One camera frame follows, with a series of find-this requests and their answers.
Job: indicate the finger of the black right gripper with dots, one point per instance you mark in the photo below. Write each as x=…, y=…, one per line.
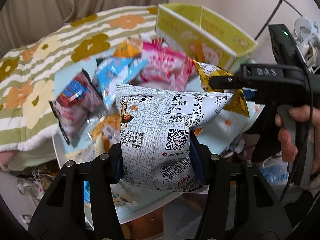
x=227, y=82

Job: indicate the light blue daisy cloth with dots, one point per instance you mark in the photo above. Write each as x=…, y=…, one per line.
x=217, y=136

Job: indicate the beige curtain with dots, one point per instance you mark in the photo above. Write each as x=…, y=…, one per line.
x=24, y=22

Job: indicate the clear cracker pack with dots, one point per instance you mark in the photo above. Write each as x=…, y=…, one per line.
x=106, y=132

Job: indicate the striped flower blanket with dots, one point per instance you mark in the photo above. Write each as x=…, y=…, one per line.
x=27, y=73

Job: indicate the green cardboard box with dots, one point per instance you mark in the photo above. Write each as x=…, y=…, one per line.
x=204, y=35

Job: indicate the pink snack bag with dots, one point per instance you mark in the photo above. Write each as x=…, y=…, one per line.
x=166, y=65

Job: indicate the blue white snack bag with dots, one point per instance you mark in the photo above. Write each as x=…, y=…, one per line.
x=112, y=71

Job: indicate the right hand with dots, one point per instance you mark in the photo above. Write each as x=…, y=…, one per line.
x=289, y=150

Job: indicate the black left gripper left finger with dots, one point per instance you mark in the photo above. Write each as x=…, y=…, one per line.
x=60, y=213

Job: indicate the purple red snack bag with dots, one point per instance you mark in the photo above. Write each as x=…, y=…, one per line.
x=73, y=105

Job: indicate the white speckled snack bag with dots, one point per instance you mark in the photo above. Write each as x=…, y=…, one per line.
x=155, y=130

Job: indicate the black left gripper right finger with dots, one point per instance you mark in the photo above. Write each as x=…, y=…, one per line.
x=240, y=202

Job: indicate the gold yellow snack bag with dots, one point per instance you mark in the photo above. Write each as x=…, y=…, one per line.
x=237, y=103

